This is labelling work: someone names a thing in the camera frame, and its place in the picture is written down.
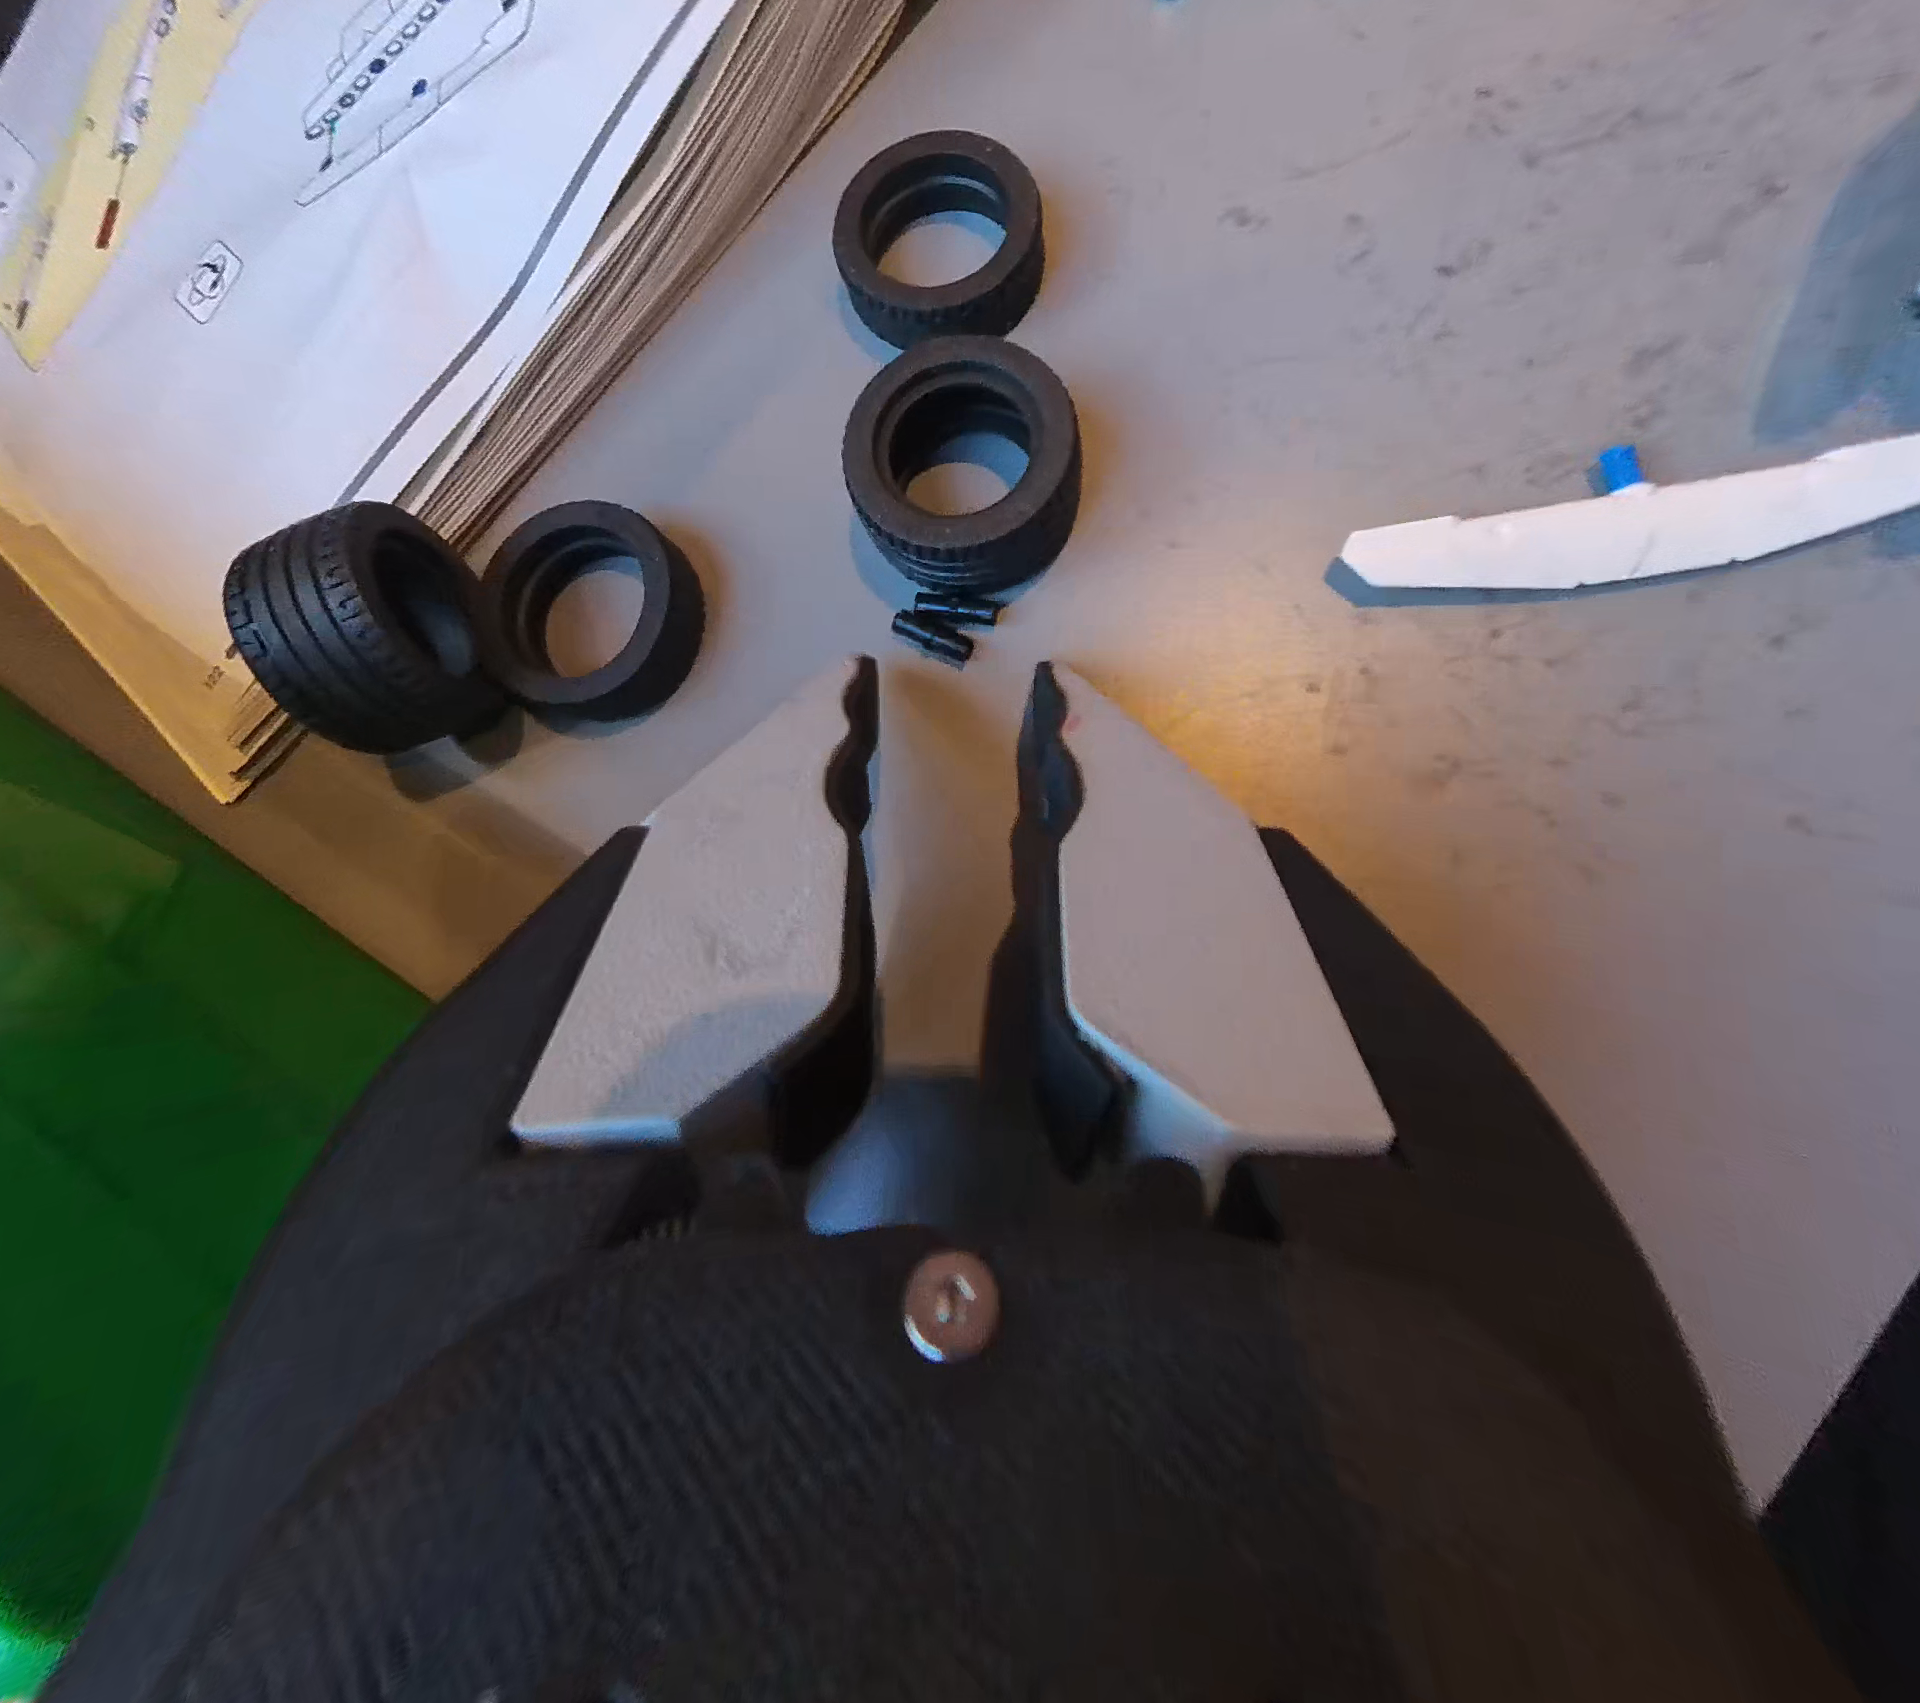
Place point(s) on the green plastic bin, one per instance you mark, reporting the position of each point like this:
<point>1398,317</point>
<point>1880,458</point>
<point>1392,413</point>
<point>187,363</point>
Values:
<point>150,1133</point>

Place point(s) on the person's black garment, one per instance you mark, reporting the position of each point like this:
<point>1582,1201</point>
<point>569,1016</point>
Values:
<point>1860,1586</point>

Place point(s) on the small blue connector pin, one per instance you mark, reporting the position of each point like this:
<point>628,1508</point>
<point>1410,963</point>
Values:
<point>1619,470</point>

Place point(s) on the grey desk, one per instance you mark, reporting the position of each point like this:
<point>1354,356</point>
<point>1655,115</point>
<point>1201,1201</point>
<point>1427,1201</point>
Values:
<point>1350,234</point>

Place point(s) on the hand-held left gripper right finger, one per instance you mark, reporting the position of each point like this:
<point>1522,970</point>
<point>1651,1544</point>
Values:
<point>1214,982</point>

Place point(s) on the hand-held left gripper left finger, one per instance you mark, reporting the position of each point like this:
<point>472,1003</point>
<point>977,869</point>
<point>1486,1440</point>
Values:
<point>717,955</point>

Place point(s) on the long white pointed panel piece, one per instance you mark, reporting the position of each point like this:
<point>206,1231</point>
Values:
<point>1576,538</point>

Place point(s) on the black rubber toy tyre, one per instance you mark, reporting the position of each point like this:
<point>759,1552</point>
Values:
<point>961,557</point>
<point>299,624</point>
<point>937,315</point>
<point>669,624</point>

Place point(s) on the open instruction booklet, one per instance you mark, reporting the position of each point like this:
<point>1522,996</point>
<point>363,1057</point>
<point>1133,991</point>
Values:
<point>375,159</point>

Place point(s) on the small black connector pin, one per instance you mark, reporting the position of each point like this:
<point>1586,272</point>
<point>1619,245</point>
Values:
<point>961,609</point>
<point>934,640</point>

